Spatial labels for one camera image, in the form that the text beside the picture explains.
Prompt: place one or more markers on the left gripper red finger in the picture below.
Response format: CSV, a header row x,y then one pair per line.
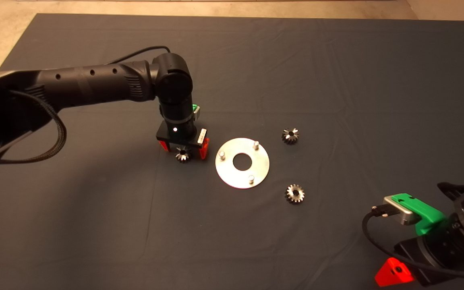
x,y
204,149
164,146

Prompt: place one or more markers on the round metal carrier plate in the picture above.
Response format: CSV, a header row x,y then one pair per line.
x,y
256,169

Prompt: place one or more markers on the right green camera mount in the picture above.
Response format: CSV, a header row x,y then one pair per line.
x,y
429,219

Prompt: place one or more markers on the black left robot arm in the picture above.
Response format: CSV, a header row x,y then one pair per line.
x,y
95,82

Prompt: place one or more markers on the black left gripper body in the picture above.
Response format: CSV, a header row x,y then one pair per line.
x,y
179,131

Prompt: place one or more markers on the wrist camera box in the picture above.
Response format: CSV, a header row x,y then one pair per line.
x,y
197,114
401,209

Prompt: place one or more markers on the dark grey table cloth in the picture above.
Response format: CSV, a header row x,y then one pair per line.
x,y
336,80

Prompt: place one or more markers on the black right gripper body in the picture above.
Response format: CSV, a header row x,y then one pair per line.
x,y
433,253

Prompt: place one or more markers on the left green camera mount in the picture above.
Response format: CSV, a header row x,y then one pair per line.
x,y
195,108

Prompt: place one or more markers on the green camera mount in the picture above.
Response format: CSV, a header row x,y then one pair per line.
x,y
429,219
195,108

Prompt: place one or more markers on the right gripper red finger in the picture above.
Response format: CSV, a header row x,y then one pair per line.
x,y
391,274

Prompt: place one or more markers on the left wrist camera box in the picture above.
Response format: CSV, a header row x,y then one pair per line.
x,y
197,114

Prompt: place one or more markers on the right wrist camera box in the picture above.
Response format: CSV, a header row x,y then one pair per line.
x,y
401,209

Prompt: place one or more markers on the small steel planetary gear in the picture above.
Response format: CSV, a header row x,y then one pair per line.
x,y
295,193
290,136
183,155

